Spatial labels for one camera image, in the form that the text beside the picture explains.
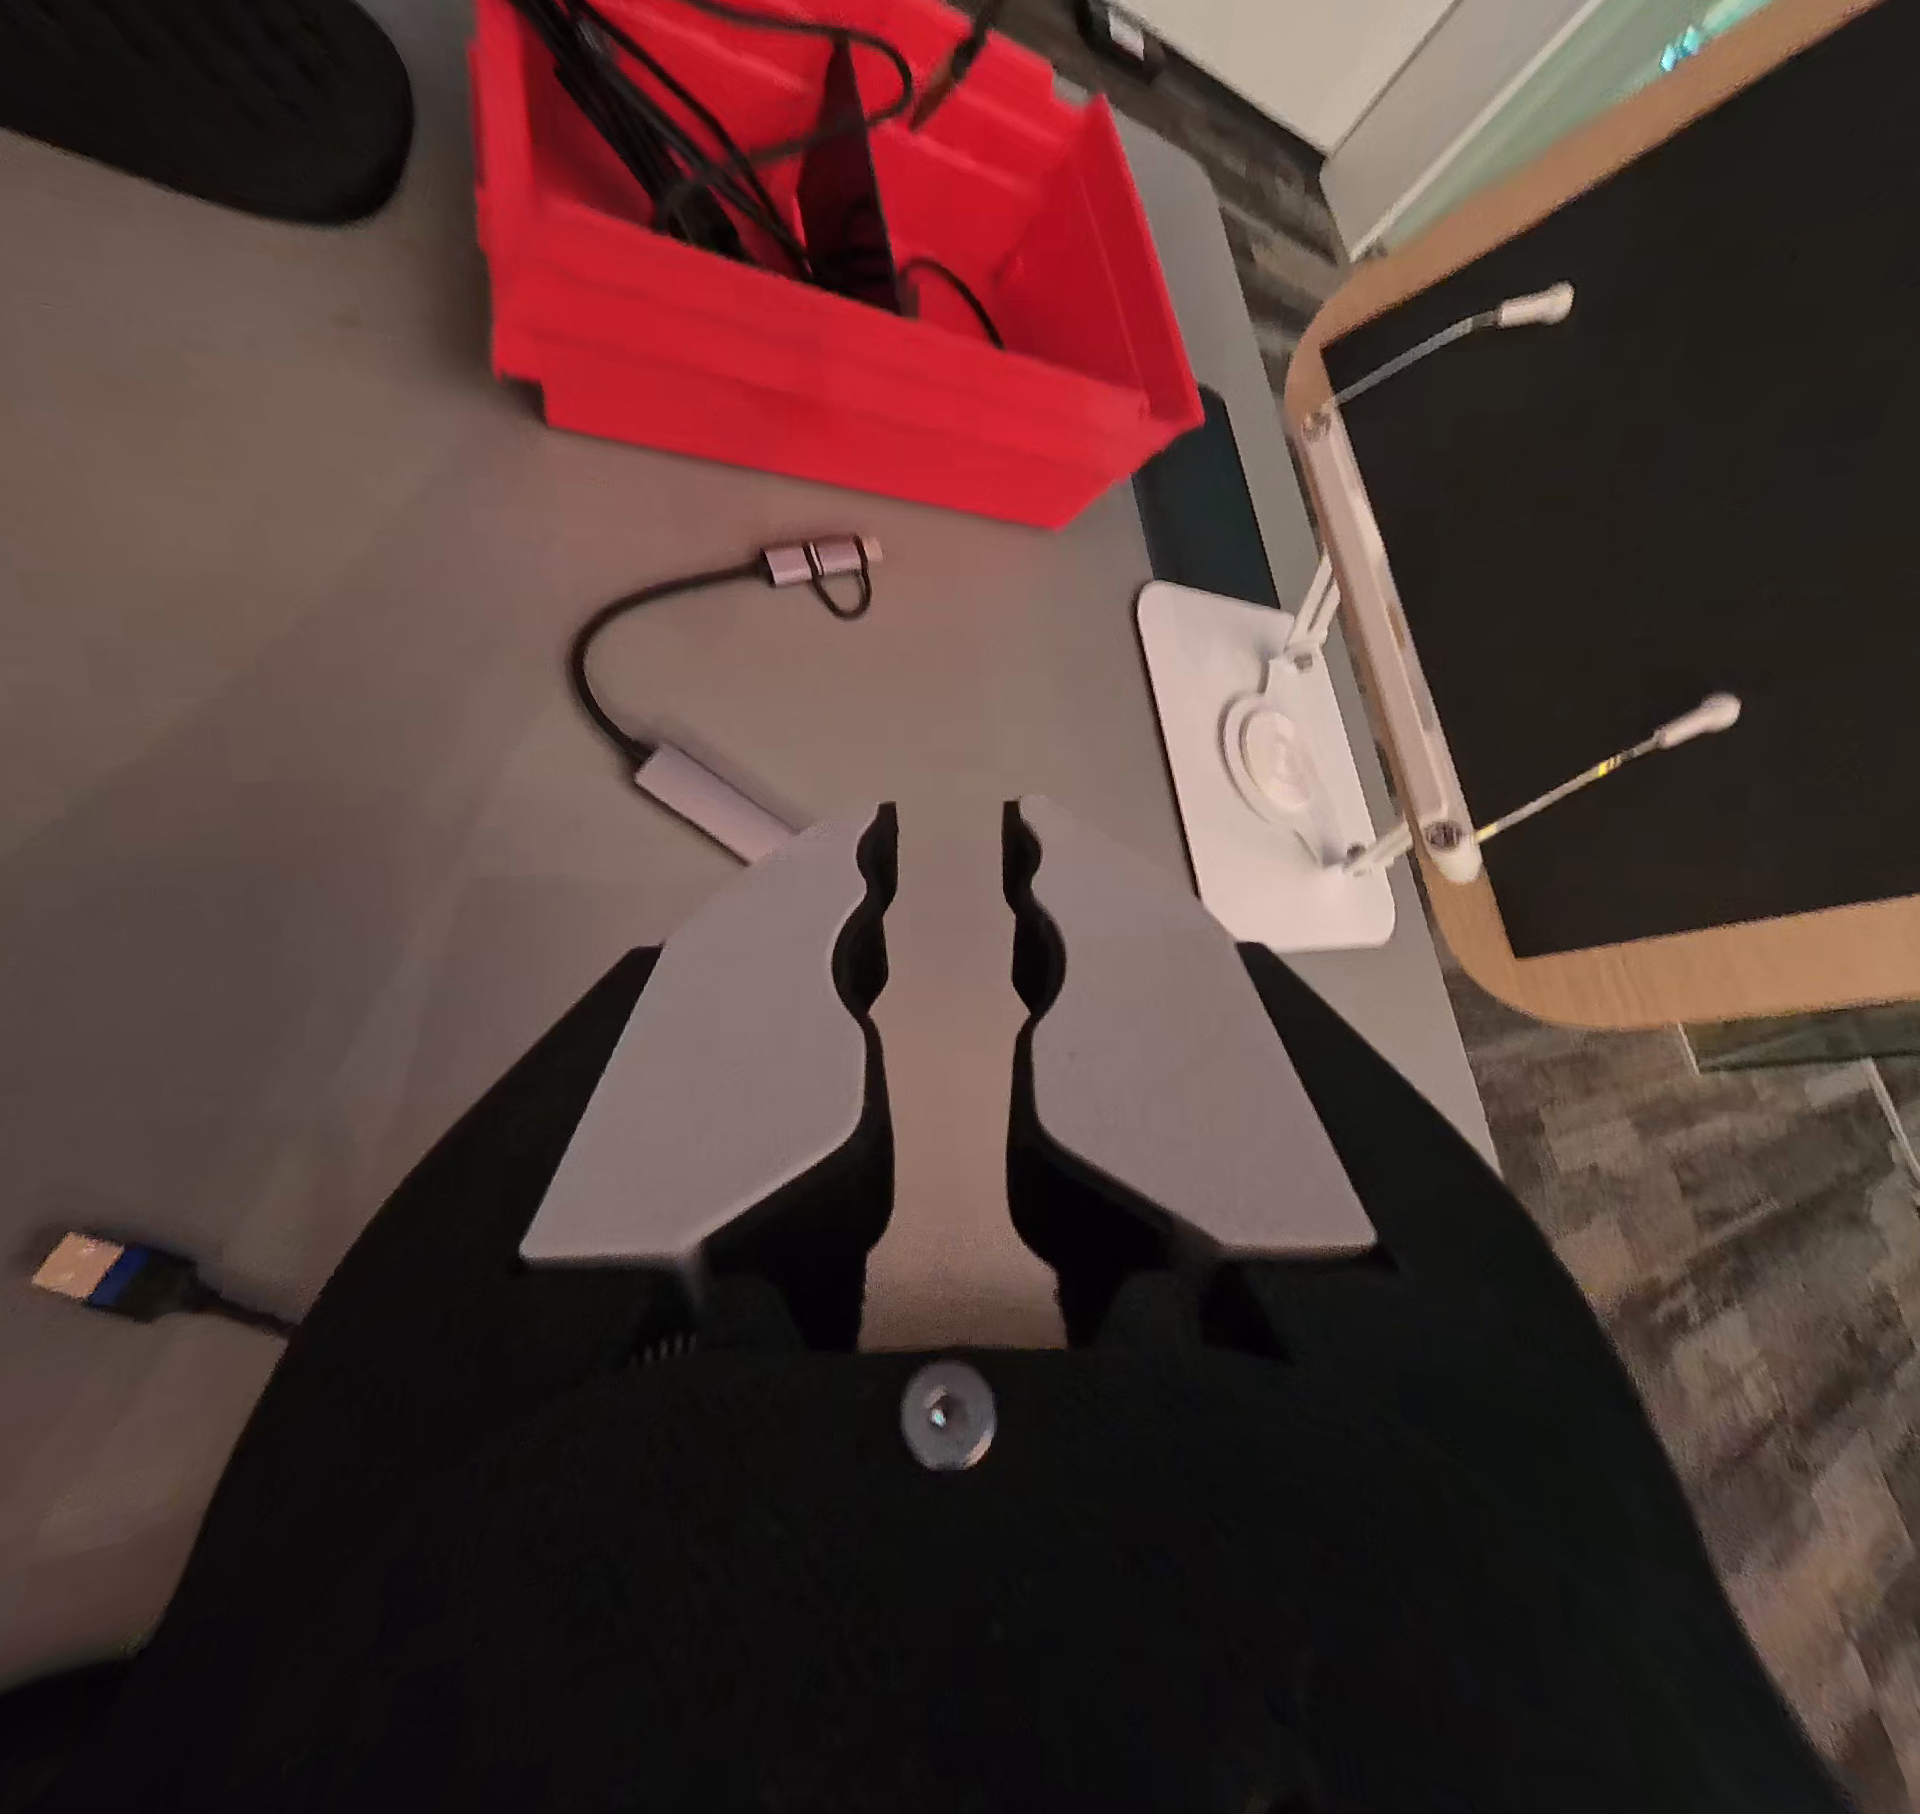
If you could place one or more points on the grey usb hub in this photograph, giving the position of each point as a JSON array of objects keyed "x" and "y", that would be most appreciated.
[{"x": 697, "y": 790}]

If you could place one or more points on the black bin divider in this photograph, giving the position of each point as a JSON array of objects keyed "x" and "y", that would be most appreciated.
[{"x": 848, "y": 223}]

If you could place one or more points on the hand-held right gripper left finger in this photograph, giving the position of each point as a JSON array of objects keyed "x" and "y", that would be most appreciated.
[{"x": 718, "y": 1094}]

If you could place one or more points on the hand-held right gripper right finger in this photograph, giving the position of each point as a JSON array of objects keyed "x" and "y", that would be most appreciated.
[{"x": 1184, "y": 1108}]

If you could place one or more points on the black mesh cushion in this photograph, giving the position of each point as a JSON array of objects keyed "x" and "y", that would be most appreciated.
[{"x": 195, "y": 58}]

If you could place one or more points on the white tablet stand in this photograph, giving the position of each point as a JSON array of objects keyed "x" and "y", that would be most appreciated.
[{"x": 1275, "y": 885}]

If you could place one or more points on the small black floor box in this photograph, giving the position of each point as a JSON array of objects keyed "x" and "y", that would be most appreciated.
[{"x": 1123, "y": 29}]

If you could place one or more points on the red plastic bin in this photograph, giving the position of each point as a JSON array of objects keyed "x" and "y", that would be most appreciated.
[{"x": 840, "y": 404}]

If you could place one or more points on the black charger box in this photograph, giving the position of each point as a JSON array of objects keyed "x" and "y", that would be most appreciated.
[{"x": 1199, "y": 508}]

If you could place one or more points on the black board wooden rim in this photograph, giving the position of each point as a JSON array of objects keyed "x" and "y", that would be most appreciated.
[{"x": 1651, "y": 493}]

